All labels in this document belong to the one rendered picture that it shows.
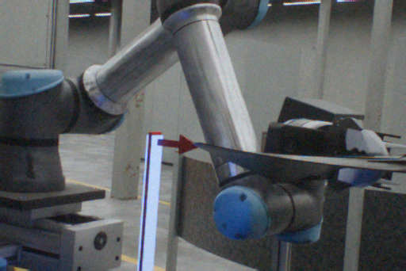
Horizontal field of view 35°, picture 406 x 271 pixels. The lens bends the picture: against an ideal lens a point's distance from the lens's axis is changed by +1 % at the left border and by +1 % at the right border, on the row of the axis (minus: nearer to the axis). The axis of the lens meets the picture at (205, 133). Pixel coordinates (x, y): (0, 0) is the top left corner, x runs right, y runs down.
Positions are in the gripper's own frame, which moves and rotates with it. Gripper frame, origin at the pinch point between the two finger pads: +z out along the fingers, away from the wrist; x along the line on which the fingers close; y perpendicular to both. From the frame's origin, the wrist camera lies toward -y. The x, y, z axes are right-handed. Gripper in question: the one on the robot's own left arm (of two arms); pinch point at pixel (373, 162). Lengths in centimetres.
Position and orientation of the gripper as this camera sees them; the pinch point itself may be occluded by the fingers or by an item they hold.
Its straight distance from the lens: 74.8
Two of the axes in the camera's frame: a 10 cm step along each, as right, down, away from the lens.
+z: 1.7, 0.7, -9.8
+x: -1.8, 9.8, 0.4
